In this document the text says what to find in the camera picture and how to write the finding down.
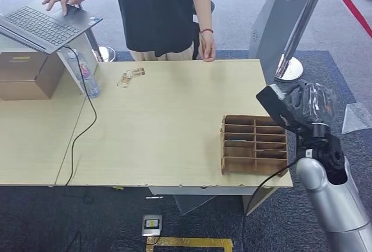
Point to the chrome stanchion with round base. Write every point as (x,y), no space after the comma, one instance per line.
(291,69)
(106,53)

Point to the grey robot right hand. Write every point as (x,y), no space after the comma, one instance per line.
(315,103)

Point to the brown cardboard box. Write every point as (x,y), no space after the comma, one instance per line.
(23,75)

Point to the red barrier belt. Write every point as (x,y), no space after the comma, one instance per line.
(349,3)

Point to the small white strip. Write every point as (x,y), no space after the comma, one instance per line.
(153,197)

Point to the yellow floor tape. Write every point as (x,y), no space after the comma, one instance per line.
(189,242)

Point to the grey laptop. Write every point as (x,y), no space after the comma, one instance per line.
(44,24)

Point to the grey kiosk stand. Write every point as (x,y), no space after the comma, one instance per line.
(275,26)

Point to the clear plastic water bottle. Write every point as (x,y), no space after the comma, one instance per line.
(86,76)

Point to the silver floor socket box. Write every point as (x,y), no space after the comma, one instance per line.
(151,225)

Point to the person's left forearm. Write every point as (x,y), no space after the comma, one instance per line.
(202,11)

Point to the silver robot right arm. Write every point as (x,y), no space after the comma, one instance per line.
(336,204)

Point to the grey panel under desk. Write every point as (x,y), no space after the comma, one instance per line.
(191,202)

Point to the person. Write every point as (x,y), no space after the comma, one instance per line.
(163,11)

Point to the person's left hand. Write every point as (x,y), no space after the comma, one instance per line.
(208,48)

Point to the wooden slotted card organizer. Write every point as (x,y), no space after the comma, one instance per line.
(252,146)

